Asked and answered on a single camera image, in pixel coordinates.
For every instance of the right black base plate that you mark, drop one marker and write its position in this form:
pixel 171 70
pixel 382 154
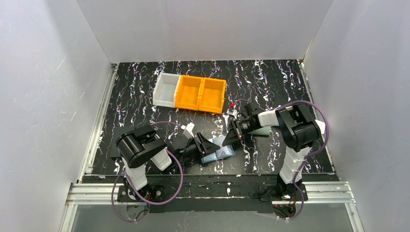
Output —
pixel 269 193

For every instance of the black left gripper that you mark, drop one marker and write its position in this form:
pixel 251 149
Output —
pixel 201 147

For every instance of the left orange plastic bin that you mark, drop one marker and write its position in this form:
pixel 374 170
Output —
pixel 188 92

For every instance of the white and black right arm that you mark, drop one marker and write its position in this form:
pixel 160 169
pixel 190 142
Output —
pixel 299 130

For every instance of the white plastic bin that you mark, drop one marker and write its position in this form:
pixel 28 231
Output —
pixel 164 93

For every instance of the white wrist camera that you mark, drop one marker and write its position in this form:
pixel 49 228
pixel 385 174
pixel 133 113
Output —
pixel 188 130
pixel 232 111

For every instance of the blue card holder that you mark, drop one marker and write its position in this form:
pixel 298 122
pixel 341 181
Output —
pixel 223 153

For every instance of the right orange plastic bin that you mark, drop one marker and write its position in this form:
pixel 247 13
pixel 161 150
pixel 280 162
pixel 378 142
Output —
pixel 212 95

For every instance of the white rectangular device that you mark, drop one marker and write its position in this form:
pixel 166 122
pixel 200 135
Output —
pixel 322 126

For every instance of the green card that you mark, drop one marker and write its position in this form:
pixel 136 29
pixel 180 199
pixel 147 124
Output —
pixel 261 132

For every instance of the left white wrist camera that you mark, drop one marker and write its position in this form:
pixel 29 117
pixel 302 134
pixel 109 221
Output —
pixel 188 130

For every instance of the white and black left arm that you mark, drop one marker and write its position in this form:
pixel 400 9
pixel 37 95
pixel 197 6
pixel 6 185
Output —
pixel 141 145

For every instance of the orange plastic bin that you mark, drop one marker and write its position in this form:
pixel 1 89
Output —
pixel 212 95
pixel 188 92

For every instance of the aluminium front rail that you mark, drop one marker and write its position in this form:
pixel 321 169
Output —
pixel 317 192

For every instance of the silver wrench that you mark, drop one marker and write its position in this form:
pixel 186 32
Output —
pixel 226 121

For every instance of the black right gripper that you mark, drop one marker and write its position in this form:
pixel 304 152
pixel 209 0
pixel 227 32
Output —
pixel 239 129

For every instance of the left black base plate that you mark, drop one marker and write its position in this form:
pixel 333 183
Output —
pixel 154 193

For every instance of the black flat box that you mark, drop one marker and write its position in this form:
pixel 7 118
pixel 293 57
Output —
pixel 118 131

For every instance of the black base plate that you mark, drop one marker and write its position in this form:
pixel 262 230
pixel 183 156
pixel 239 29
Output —
pixel 269 193
pixel 154 193

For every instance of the aluminium rail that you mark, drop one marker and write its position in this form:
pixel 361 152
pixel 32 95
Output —
pixel 317 192
pixel 97 129

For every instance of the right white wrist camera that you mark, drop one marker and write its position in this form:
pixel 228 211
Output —
pixel 232 111

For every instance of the aluminium left rail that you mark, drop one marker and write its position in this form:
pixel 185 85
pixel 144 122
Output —
pixel 97 129

